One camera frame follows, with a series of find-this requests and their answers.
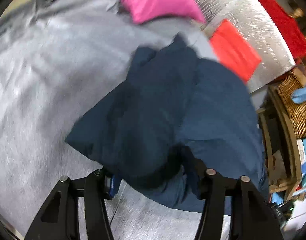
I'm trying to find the dark navy blue garment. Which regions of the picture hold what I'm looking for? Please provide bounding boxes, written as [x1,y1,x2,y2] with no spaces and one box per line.
[65,35,269,212]

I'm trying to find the wooden bedside shelf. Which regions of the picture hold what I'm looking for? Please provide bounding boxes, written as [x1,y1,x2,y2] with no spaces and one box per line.
[256,83,301,201]

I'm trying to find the wicker basket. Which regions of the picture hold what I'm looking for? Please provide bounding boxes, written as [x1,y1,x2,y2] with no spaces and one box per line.
[276,73,306,139]

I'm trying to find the light blue cloth in basket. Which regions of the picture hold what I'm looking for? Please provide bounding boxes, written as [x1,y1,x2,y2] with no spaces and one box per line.
[291,86,306,104]

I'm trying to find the grey bed sheet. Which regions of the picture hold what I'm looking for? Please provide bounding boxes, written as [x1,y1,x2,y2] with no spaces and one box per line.
[0,0,216,235]

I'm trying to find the red-orange pillow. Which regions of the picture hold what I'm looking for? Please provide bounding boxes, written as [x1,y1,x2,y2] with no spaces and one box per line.
[210,19,262,83]

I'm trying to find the red cloth on headboard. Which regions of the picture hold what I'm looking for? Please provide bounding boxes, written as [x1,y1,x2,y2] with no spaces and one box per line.
[258,0,306,59]

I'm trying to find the silver quilted headboard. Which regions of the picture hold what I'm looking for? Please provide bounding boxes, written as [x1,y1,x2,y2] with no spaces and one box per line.
[196,0,295,92]

